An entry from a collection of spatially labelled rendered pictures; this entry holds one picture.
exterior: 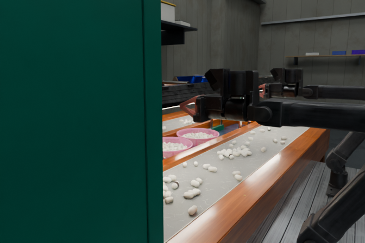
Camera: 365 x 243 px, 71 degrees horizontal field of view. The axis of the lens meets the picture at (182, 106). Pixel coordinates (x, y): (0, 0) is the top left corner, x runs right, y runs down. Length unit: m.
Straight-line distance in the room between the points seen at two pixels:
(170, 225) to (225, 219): 0.15
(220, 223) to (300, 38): 7.82
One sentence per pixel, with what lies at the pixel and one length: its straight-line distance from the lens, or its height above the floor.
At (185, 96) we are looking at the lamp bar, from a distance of 0.94.
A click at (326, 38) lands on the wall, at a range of 8.28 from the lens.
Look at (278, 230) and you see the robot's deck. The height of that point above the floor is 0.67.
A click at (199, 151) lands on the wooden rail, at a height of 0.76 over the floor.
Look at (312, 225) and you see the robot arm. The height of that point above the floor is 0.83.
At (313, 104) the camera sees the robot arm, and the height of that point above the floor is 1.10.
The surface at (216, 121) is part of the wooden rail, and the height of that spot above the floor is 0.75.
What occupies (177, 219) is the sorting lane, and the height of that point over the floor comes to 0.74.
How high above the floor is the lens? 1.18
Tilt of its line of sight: 9 degrees down
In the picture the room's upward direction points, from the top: straight up
